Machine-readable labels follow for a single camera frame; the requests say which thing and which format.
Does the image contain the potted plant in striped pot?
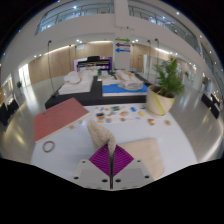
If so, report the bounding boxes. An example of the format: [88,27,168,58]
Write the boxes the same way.
[145,57,186,117]

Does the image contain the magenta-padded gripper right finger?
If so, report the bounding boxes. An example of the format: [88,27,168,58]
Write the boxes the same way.
[112,144,155,191]

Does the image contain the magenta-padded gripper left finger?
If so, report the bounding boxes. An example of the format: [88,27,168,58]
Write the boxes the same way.
[72,144,112,191]

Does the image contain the black piano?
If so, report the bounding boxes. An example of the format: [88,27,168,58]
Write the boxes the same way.
[77,55,112,72]

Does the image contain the black display platform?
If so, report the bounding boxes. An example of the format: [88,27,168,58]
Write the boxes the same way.
[44,75,151,110]

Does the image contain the black lounge chairs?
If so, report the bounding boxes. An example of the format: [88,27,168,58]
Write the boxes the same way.
[200,92,223,120]
[0,99,21,127]

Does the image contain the sign with coloured arrows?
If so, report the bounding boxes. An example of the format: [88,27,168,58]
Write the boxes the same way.
[114,36,132,55]

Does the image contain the beige fluffy towel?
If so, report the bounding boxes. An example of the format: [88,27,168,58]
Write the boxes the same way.
[86,119,166,181]

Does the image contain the white sheet with colourful stickers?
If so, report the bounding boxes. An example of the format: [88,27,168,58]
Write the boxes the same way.
[89,104,150,125]

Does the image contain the blue-based architectural model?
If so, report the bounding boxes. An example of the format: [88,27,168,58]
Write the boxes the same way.
[101,68,150,98]

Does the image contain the pink flat board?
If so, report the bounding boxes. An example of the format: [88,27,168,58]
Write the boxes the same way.
[33,97,91,144]

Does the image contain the white architectural model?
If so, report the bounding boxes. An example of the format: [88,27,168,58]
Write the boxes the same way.
[58,69,98,96]

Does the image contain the black floor lamp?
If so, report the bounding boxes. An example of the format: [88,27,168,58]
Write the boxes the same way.
[146,39,152,77]
[153,38,160,76]
[47,39,61,99]

